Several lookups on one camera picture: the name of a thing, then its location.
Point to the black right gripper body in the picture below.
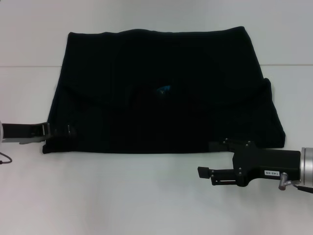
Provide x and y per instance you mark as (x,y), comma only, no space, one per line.
(266,164)

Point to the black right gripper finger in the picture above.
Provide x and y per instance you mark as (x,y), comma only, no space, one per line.
(227,145)
(220,176)

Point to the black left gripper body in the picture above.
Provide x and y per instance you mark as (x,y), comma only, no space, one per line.
(22,132)

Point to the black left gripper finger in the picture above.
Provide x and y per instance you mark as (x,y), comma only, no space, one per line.
(62,131)

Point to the black shirt with white print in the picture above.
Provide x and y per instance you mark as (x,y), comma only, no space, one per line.
(159,98)

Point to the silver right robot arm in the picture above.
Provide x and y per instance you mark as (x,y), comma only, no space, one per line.
(306,166)

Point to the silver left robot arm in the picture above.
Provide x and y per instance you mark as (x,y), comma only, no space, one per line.
(1,132)

